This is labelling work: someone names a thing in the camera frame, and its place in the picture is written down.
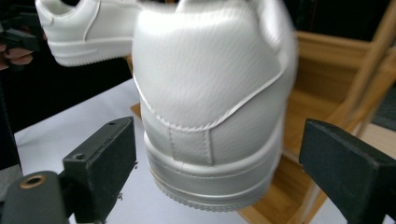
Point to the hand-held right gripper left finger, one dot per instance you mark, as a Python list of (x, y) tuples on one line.
[(102, 161)]

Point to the wooden three-tier shoe rack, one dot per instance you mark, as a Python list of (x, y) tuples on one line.
[(327, 81)]

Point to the white sneaker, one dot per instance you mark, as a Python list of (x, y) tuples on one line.
[(211, 93), (90, 34)]

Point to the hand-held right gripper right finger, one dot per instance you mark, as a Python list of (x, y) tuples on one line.
[(348, 174)]

